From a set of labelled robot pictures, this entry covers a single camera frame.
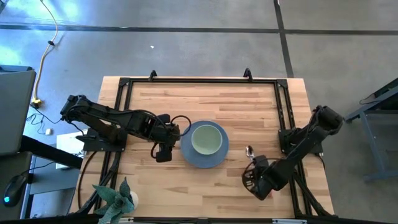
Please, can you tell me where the grey laptop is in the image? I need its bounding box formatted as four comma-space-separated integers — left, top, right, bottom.
0, 65, 37, 156

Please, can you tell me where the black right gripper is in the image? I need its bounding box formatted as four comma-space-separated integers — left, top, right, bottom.
249, 153, 274, 180

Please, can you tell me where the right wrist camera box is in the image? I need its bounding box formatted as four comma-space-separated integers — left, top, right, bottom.
241, 161, 261, 194

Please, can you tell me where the yellow cable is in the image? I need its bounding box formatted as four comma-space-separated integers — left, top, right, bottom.
30, 0, 59, 105

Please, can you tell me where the pale green bowl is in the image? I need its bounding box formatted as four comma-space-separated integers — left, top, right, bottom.
190, 124, 223, 156

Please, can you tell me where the blue plate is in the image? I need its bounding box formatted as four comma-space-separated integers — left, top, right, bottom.
180, 120, 230, 169

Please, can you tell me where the white plant pot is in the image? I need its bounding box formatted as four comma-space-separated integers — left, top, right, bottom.
129, 190, 139, 208

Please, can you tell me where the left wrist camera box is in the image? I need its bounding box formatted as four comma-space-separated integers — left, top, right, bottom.
154, 144, 174, 163

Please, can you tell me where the black aluminium table frame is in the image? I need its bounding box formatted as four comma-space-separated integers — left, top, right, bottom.
93, 68, 335, 224

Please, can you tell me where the blue-grey metal table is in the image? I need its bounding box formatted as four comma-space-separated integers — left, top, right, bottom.
343, 77, 398, 183

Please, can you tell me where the black computer mouse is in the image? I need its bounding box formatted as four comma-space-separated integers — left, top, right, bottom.
2, 174, 29, 208

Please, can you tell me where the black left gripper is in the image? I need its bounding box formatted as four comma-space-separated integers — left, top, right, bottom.
154, 119, 182, 146

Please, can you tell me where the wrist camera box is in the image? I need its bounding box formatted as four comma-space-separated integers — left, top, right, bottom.
241, 161, 261, 194
154, 144, 174, 163

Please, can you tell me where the green artificial plant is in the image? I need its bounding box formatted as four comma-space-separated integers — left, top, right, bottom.
92, 177, 135, 224

